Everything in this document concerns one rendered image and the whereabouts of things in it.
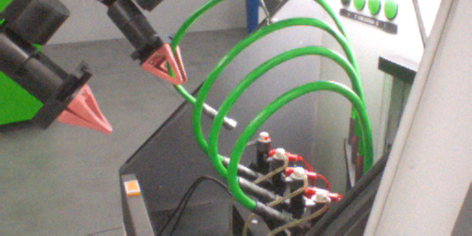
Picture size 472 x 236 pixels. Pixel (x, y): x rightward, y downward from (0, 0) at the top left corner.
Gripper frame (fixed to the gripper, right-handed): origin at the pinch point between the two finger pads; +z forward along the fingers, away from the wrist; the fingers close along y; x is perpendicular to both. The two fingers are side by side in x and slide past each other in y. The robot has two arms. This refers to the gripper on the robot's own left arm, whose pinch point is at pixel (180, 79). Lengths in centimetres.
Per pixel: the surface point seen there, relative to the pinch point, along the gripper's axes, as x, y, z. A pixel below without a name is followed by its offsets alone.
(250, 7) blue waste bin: 43, 606, -109
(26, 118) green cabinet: 198, 253, -103
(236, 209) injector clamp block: 9.8, 3.4, 27.5
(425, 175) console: -26, -36, 33
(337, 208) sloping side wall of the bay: -14.3, -28.5, 32.1
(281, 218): -5.5, -22.9, 29.5
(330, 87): -23.6, -23.5, 19.1
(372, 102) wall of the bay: -24.8, 19.3, 29.6
